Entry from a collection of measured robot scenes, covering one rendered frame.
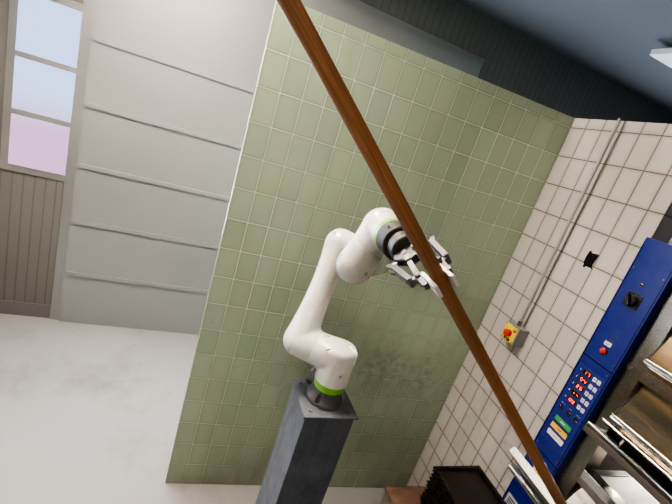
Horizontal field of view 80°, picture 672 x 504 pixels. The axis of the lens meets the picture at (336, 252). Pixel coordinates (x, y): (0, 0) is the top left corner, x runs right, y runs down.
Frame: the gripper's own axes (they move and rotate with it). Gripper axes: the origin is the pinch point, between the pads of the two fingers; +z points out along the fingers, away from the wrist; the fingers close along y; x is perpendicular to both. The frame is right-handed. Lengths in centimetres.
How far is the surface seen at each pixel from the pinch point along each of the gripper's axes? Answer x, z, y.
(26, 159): 90, -275, 168
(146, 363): -79, -229, 193
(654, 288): -89, -41, -80
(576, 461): -144, -34, -22
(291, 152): 16, -121, 7
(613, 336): -105, -45, -61
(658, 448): -122, -12, -43
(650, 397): -118, -25, -55
